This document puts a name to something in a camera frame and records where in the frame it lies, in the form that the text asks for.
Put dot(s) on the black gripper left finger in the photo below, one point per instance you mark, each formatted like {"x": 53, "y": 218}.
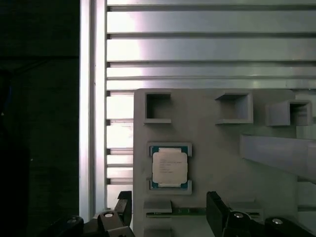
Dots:
{"x": 108, "y": 222}

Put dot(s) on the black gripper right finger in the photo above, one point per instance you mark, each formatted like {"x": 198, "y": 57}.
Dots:
{"x": 217, "y": 217}

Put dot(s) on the silver CPU green board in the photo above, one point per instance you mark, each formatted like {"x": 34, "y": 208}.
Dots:
{"x": 170, "y": 168}

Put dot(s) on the grey parts rack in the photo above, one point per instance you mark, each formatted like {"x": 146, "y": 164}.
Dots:
{"x": 222, "y": 153}

